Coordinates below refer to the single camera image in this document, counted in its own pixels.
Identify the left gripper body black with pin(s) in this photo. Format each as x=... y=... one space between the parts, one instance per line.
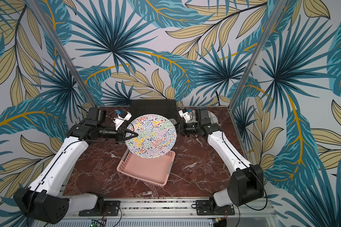
x=112 y=133

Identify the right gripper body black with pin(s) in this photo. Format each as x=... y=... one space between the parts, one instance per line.
x=183 y=129

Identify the colourful squiggle pattern plate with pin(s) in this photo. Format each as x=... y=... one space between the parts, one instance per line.
x=156 y=136

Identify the plaid striped white plate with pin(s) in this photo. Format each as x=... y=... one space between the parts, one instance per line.
x=213 y=118

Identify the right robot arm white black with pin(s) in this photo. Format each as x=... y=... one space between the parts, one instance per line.
x=246 y=182

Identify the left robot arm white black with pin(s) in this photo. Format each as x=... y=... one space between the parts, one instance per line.
x=41 y=200

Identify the black tool case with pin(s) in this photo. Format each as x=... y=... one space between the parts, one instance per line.
x=163 y=107

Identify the pink plastic basket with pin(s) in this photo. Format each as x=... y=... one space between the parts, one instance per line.
x=155 y=171

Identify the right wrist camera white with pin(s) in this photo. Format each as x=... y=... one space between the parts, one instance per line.
x=186 y=115

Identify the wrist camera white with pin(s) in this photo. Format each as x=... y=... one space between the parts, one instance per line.
x=122 y=116
x=186 y=115

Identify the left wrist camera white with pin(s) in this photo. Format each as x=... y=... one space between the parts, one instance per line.
x=122 y=116

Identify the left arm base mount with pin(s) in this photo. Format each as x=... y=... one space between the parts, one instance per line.
x=102 y=208

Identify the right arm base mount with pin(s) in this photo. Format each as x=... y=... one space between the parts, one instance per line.
x=209 y=208

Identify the aluminium front rail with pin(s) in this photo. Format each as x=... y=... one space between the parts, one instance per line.
x=179 y=212

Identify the right aluminium frame post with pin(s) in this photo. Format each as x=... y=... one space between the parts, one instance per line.
x=277 y=10

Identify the aluminium frame post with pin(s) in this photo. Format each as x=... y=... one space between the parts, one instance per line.
x=53 y=36
x=277 y=10

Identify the left aluminium frame post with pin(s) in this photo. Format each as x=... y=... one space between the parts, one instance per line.
x=53 y=36

